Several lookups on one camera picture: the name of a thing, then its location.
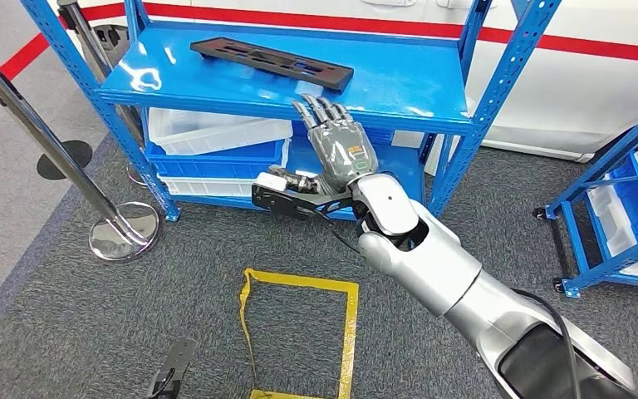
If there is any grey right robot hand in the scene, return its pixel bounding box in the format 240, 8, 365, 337
267, 93, 380, 195

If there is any long black plastic part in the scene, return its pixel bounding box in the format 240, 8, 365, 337
189, 37, 355, 93

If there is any blue metal shelf rack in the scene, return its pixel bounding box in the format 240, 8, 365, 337
532, 93, 638, 299
18, 0, 563, 223

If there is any clear white plastic bin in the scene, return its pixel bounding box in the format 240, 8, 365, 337
148, 107, 294, 157

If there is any yellow tape square peeled edge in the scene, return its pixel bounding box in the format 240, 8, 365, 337
238, 268, 361, 399

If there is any white car with red stripe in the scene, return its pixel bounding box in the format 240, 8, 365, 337
0, 0, 638, 164

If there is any black round floor disc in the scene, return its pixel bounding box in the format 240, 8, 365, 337
37, 140, 93, 181

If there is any black right wrist camera bracket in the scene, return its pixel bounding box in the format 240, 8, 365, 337
250, 184, 366, 223

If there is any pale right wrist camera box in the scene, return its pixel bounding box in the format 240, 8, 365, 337
255, 172, 288, 194

